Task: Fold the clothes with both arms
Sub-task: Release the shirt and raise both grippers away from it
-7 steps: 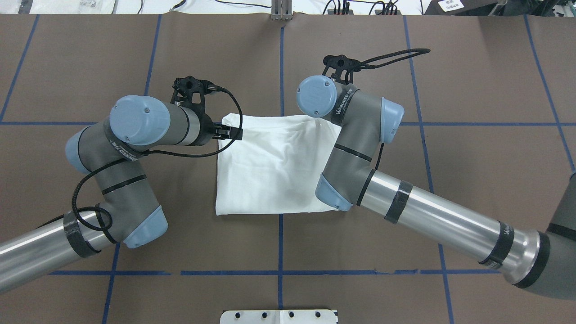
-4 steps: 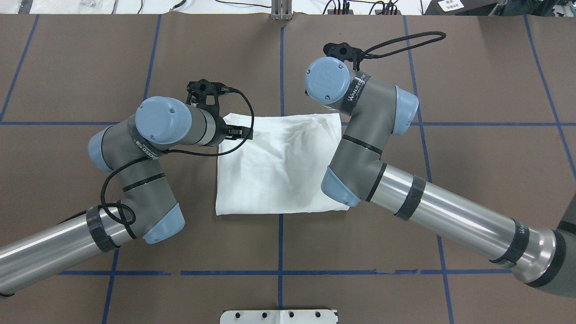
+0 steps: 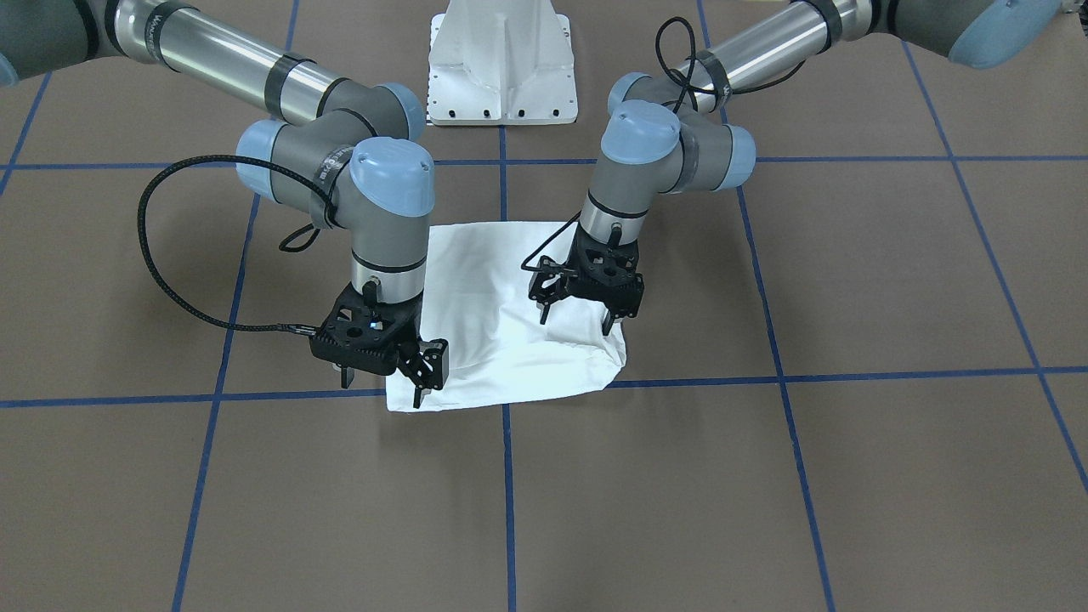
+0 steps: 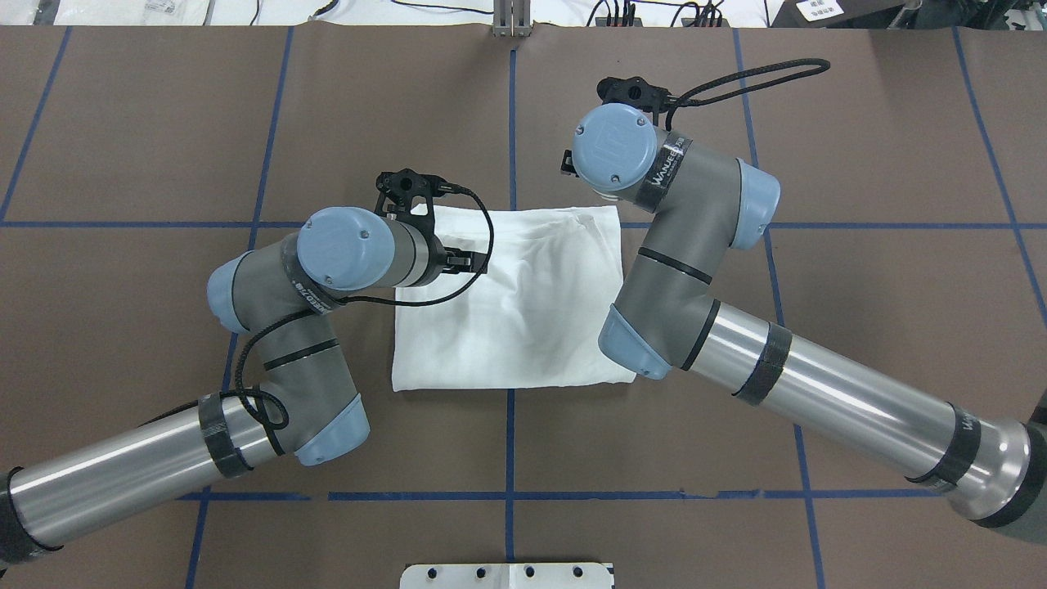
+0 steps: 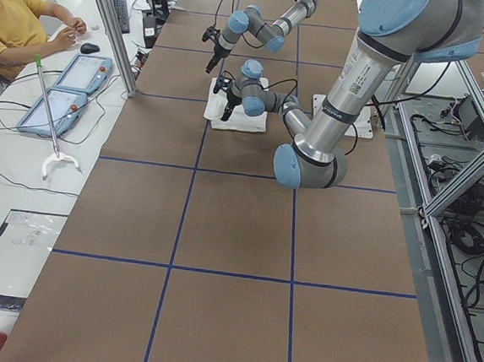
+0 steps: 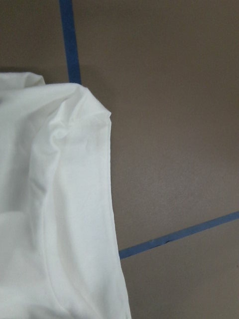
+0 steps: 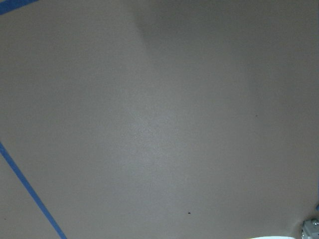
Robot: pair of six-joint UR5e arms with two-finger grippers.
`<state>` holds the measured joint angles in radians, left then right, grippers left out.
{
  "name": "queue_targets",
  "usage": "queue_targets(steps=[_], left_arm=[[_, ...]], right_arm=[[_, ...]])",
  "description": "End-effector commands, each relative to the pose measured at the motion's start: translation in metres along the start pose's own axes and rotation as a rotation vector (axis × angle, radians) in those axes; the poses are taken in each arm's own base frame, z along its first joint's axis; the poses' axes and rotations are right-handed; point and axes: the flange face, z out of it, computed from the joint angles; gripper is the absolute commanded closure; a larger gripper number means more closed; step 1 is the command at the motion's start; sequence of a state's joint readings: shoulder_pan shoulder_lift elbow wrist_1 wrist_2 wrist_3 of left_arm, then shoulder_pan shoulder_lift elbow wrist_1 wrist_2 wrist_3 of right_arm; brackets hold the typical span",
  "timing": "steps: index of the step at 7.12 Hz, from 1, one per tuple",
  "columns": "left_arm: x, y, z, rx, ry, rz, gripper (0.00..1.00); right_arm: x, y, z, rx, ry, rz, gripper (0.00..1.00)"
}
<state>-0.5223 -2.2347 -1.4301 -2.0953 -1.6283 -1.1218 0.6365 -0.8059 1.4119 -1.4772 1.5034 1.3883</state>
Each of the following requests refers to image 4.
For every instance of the grey aluminium frame post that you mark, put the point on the grey aluminium frame post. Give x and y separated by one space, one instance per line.
512 18

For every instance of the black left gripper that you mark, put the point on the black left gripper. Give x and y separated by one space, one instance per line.
442 260

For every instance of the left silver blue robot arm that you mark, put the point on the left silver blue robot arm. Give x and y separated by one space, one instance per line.
291 391

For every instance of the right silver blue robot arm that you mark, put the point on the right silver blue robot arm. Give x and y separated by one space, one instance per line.
992 472

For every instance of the white long-sleeve printed shirt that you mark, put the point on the white long-sleeve printed shirt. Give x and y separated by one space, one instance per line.
532 320

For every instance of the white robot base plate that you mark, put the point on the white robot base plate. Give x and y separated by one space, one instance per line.
510 575

